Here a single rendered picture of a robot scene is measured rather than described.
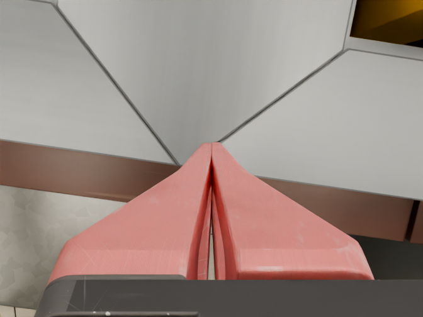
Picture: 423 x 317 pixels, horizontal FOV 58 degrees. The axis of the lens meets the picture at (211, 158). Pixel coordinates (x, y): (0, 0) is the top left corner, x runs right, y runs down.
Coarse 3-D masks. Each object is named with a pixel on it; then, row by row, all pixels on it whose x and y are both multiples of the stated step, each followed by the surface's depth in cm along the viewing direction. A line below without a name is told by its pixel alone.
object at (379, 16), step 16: (368, 0) 35; (384, 0) 32; (400, 0) 29; (416, 0) 26; (368, 16) 34; (384, 16) 31; (400, 16) 28; (416, 16) 27; (352, 32) 38; (368, 32) 35; (384, 32) 34; (400, 32) 33; (416, 32) 32
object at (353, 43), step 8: (40, 0) 25; (48, 0) 25; (56, 0) 25; (352, 8) 25; (352, 16) 27; (352, 40) 27; (360, 40) 27; (368, 40) 27; (88, 48) 24; (344, 48) 24; (352, 48) 26; (360, 48) 26; (368, 48) 26; (376, 48) 26; (384, 48) 26; (392, 48) 27; (400, 48) 27; (408, 48) 27; (416, 48) 27; (336, 56) 24; (408, 56) 26; (416, 56) 26; (112, 80) 24; (304, 80) 24; (168, 152) 25
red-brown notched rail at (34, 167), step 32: (0, 160) 29; (32, 160) 29; (64, 160) 29; (96, 160) 29; (128, 160) 29; (64, 192) 30; (96, 192) 30; (128, 192) 30; (288, 192) 30; (320, 192) 30; (352, 192) 30; (352, 224) 30; (384, 224) 30; (416, 224) 30
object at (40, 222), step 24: (0, 192) 45; (24, 192) 45; (48, 192) 45; (0, 216) 45; (24, 216) 45; (48, 216) 45; (72, 216) 45; (96, 216) 45; (0, 240) 46; (24, 240) 46; (48, 240) 46; (0, 264) 46; (24, 264) 46; (48, 264) 46; (0, 288) 47; (24, 288) 47
